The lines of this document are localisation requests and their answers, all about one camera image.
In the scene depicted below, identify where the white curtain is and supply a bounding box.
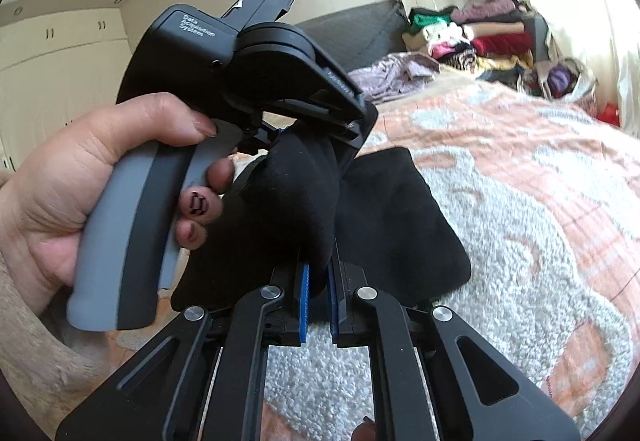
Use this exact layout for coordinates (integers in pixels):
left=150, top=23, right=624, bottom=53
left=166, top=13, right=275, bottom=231
left=585, top=0, right=640, bottom=136

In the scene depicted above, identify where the grey headboard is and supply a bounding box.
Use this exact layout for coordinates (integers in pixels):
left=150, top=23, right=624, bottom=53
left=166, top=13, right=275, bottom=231
left=294, top=0, right=408, bottom=74

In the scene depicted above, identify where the orange and white bedspread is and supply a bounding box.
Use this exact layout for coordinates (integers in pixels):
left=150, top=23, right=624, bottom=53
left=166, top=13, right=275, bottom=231
left=107, top=66, right=640, bottom=441

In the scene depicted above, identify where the cream wardrobe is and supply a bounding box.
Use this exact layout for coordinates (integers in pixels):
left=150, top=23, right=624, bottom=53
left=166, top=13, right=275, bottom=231
left=0, top=1, right=132, bottom=172

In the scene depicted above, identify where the person's left forearm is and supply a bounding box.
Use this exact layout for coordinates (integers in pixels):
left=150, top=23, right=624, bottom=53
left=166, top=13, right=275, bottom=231
left=0, top=241, right=133, bottom=432

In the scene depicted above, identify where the red object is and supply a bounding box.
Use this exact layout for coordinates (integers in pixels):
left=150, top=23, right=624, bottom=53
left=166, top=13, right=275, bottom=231
left=597, top=103, right=622, bottom=128

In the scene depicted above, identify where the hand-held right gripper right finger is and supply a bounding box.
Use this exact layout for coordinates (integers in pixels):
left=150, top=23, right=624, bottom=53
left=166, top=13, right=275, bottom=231
left=327, top=261, right=582, bottom=441

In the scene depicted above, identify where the pile of mixed clothes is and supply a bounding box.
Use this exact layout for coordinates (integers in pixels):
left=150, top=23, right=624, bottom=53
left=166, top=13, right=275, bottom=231
left=402, top=0, right=551, bottom=86

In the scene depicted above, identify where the lilac garment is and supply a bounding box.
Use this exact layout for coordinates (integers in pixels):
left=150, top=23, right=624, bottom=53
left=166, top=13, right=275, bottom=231
left=347, top=52, right=442, bottom=104

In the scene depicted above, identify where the bag with purple cloth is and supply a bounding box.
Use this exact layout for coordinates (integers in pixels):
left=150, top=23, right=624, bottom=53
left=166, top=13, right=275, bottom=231
left=520, top=56, right=598, bottom=102

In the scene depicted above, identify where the black t-shirt with orange print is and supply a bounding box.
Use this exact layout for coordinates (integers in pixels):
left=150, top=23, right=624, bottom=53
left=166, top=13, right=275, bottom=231
left=170, top=123, right=473, bottom=314

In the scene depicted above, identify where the person's right hand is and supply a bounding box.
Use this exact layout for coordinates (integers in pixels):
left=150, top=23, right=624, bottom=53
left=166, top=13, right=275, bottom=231
left=350, top=416, right=377, bottom=441

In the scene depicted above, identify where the person's left hand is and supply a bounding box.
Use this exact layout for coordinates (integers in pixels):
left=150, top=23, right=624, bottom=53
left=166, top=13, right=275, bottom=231
left=0, top=92, right=237, bottom=318

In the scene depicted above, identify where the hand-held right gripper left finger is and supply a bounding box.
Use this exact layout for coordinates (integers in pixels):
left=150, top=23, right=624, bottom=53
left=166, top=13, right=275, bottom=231
left=55, top=262, right=313, bottom=441

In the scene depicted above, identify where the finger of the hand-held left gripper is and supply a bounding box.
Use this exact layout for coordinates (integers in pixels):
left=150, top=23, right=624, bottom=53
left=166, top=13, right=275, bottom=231
left=247, top=120, right=295, bottom=156
left=339, top=101, right=379, bottom=182

